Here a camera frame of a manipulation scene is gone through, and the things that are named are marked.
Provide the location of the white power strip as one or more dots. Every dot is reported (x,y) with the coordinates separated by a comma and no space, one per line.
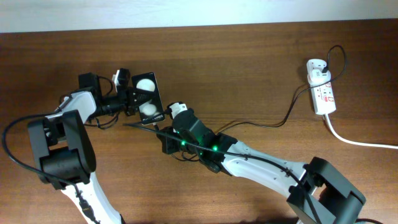
(323,98)

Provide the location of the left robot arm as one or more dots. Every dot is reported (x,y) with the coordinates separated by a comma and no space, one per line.
(62,149)

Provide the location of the white USB charger plug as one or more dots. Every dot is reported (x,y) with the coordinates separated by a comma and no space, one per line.
(315,73)

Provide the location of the black Samsung smartphone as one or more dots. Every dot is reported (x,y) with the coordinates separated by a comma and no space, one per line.
(151,111)

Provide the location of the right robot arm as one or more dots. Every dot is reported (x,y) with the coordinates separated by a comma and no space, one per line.
(317,192)

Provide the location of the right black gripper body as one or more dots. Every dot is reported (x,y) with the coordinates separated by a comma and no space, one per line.
(174,144)

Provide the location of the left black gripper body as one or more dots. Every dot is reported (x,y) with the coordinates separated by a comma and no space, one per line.
(120,104)

